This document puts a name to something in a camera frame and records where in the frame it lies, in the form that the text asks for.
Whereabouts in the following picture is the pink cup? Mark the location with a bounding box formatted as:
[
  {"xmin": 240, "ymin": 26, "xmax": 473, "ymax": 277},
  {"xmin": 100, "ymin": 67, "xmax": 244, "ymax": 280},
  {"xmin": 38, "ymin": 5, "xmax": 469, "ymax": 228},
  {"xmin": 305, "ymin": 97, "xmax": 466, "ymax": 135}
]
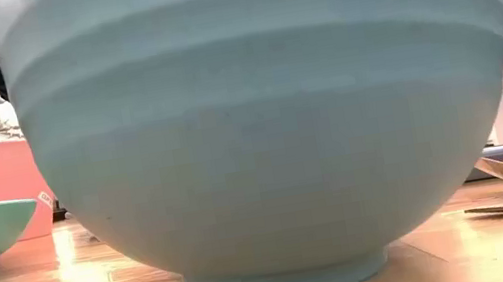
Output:
[{"xmin": 0, "ymin": 134, "xmax": 63, "ymax": 246}]

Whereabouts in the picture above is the blue bowl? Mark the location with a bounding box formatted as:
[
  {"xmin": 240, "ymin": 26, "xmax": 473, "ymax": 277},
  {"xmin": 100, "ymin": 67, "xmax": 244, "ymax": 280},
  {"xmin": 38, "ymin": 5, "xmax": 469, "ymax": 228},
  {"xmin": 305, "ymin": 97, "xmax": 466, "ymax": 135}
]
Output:
[{"xmin": 0, "ymin": 0, "xmax": 503, "ymax": 282}]

